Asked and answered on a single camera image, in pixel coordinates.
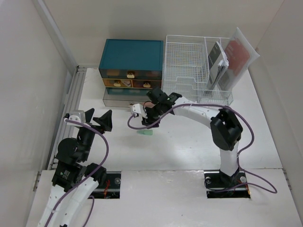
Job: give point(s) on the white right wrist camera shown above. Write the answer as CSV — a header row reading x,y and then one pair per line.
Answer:
x,y
138,110

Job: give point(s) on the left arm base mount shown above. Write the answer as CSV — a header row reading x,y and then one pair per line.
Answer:
x,y
110,189

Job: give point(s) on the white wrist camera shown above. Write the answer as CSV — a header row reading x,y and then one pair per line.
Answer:
x,y
138,110
74,118

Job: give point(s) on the black spiral notebook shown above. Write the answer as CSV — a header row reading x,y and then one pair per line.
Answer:
x,y
218,65

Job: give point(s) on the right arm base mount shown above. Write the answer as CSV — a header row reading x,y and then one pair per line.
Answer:
x,y
219,185

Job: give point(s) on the teal drawer organizer box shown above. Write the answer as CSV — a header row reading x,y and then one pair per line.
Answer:
x,y
129,54

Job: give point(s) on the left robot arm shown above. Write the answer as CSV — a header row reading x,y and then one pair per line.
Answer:
x,y
73,183

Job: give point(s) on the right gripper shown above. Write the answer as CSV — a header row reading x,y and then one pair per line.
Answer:
x,y
148,120

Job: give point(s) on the red booklet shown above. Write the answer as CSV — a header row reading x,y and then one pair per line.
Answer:
x,y
240,55

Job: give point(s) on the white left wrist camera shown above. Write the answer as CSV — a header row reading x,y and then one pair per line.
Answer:
x,y
74,118

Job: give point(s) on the white wire file rack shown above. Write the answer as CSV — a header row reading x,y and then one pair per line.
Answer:
x,y
186,69

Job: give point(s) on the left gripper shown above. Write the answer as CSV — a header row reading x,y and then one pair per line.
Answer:
x,y
104,122

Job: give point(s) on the orange pastel highlighter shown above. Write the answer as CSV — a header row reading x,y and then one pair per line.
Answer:
x,y
149,104

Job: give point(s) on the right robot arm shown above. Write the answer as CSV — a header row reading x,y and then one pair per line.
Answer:
x,y
224,125

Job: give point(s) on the mint pastel highlighter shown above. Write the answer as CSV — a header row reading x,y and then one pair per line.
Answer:
x,y
145,132

